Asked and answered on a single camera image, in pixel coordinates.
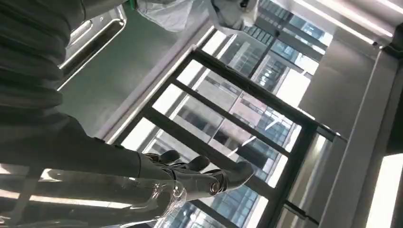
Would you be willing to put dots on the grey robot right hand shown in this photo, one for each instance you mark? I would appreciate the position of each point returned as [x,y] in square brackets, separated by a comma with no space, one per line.
[78,151]

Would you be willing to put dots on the ribbed grey robot right arm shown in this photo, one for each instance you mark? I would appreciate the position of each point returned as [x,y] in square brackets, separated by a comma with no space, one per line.
[28,47]

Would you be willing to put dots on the white parcel bag red print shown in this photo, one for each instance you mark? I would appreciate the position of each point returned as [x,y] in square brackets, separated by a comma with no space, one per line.
[167,14]

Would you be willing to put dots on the green plastic crate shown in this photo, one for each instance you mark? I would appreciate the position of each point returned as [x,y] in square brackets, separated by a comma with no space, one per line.
[133,3]

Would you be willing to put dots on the black window frame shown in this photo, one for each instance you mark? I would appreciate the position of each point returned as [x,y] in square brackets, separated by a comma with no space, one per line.
[220,72]

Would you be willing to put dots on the steel scale tray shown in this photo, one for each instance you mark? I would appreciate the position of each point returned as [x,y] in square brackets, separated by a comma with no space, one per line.
[94,34]

